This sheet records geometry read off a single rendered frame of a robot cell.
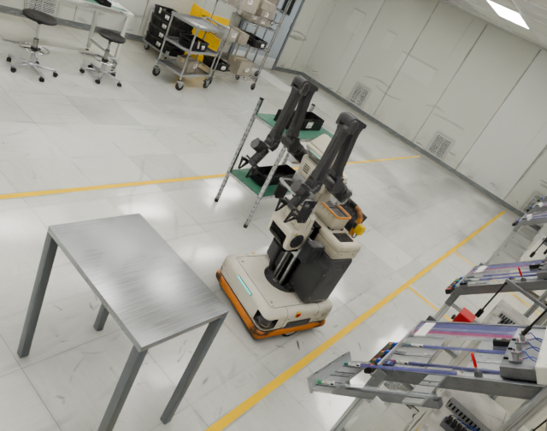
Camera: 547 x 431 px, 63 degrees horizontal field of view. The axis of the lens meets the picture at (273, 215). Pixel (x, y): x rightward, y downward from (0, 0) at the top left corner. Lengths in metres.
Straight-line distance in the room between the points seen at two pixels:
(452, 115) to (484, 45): 1.54
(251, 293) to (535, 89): 8.74
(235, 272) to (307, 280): 0.50
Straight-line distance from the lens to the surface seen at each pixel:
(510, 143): 10.83
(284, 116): 2.60
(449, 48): 11.28
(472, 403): 2.83
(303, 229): 2.80
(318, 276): 3.02
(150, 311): 1.82
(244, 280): 3.09
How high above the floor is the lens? 2.04
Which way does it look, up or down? 26 degrees down
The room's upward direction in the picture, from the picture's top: 28 degrees clockwise
